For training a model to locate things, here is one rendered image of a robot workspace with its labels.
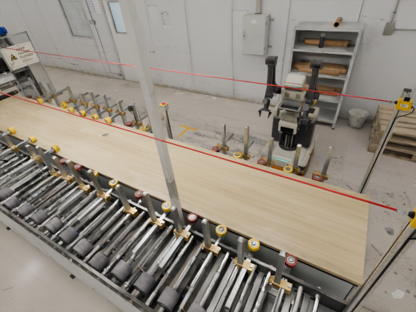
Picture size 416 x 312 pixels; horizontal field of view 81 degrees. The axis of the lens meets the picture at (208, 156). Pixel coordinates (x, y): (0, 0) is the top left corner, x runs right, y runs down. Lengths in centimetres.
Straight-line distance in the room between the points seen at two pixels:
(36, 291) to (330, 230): 279
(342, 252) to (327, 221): 24
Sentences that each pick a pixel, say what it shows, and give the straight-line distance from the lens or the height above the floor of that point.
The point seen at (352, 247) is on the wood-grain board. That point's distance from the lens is 195.
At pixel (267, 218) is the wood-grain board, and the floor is 90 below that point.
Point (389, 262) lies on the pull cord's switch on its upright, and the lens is 129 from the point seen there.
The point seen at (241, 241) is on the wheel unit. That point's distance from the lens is 155.
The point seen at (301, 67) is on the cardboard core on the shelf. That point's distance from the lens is 442.
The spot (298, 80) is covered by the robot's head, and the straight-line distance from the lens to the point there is 290.
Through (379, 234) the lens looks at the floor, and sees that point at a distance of 330.
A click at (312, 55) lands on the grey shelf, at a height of 105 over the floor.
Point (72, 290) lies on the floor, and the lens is 306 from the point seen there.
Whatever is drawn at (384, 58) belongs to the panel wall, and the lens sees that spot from 470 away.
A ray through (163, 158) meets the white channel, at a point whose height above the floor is 147.
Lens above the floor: 244
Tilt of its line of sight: 39 degrees down
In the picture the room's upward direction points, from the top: 6 degrees counter-clockwise
